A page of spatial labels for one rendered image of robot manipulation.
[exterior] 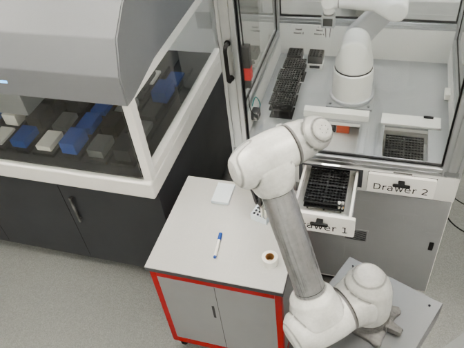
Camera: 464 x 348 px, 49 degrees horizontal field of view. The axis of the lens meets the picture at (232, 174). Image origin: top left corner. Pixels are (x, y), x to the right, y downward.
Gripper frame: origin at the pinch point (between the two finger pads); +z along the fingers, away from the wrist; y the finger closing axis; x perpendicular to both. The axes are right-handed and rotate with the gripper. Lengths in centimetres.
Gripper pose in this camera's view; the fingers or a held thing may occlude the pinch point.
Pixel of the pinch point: (264, 210)
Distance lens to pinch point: 229.7
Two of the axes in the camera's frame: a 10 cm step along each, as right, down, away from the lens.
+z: 1.0, 7.2, 6.9
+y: 8.5, 3.1, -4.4
